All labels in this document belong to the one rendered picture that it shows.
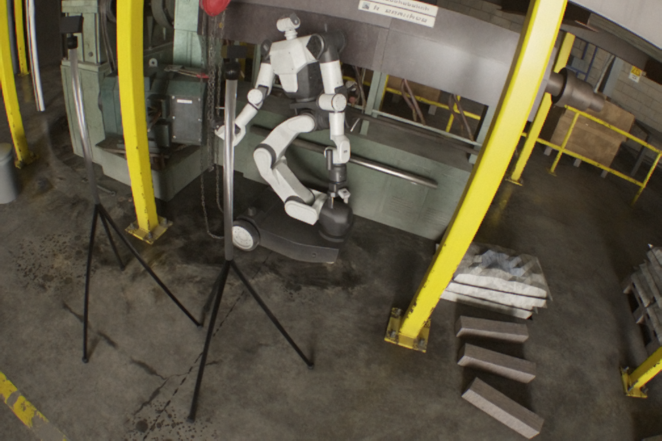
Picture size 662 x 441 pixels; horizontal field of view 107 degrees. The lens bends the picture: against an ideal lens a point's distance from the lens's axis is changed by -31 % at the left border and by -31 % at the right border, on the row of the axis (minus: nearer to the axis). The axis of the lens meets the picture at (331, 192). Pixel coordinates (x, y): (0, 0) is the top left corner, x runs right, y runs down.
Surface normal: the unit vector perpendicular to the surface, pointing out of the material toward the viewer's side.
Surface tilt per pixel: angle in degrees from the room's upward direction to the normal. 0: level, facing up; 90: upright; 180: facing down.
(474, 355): 0
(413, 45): 90
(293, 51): 79
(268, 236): 90
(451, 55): 90
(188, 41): 90
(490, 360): 0
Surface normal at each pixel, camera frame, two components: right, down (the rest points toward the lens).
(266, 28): -0.31, 0.49
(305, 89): -0.04, 0.58
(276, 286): 0.17, -0.81
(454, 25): -0.26, 0.31
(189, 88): 0.14, -0.18
